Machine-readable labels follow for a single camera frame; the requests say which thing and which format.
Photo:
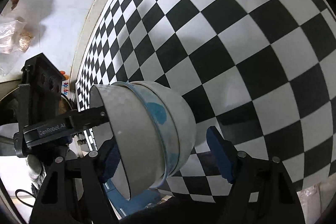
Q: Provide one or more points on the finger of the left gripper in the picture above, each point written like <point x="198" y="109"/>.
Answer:
<point x="89" y="118"/>

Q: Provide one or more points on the black white checkered mat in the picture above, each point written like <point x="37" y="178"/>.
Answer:
<point x="261" y="71"/>

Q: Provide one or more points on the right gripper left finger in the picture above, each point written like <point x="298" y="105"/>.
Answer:
<point x="73" y="190"/>

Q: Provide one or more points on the clear plastic bag with food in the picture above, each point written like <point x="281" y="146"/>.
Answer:
<point x="15" y="37"/>

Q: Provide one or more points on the colourful wall sticker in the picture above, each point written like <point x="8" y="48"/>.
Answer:
<point x="65" y="84"/>

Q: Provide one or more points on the white bowl floral pattern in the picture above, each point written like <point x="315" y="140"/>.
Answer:
<point x="164" y="126"/>

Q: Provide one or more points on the small white bowl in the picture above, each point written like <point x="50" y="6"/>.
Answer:
<point x="142" y="161"/>

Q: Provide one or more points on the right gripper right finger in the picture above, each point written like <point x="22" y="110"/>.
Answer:
<point x="261" y="191"/>

